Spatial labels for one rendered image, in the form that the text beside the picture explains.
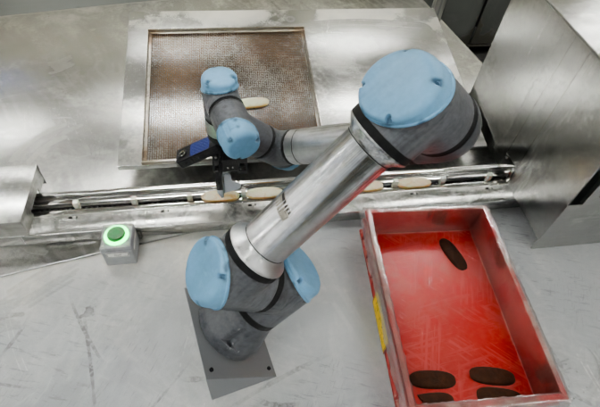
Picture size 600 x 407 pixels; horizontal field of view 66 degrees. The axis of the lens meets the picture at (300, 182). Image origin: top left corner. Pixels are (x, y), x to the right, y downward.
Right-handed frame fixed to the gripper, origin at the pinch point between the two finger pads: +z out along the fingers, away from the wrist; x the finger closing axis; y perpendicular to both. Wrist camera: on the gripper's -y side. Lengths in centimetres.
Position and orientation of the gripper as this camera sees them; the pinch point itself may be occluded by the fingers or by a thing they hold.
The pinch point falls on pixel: (219, 186)
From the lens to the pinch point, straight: 121.2
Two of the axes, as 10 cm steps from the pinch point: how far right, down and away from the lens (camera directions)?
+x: -1.4, -7.7, 6.3
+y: 9.9, -0.6, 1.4
